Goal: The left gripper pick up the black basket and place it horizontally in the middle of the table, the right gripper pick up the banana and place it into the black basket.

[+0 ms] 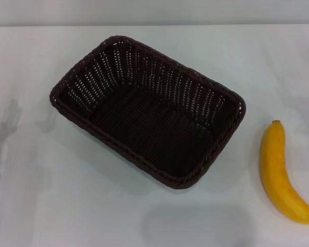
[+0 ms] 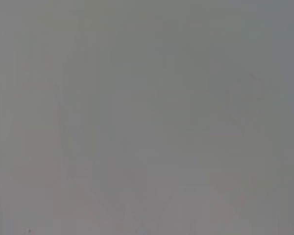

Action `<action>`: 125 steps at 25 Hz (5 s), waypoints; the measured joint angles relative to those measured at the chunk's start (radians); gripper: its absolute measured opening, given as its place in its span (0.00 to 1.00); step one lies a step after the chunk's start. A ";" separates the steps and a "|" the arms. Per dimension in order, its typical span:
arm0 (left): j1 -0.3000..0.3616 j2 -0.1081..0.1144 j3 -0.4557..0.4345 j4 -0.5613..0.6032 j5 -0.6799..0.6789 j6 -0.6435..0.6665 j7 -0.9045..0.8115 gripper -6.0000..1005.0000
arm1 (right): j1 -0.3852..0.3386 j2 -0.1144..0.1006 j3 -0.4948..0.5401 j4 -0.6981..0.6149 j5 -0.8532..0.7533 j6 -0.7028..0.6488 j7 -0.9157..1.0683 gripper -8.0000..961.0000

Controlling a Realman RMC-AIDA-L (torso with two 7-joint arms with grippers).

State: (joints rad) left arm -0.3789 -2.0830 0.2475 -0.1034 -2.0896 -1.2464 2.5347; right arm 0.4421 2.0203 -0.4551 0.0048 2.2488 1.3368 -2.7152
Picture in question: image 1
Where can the yellow banana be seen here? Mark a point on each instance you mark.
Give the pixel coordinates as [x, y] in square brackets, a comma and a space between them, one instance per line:
[275, 164]

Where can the black woven plastic basket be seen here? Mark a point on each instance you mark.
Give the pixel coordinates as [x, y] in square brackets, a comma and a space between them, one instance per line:
[154, 128]

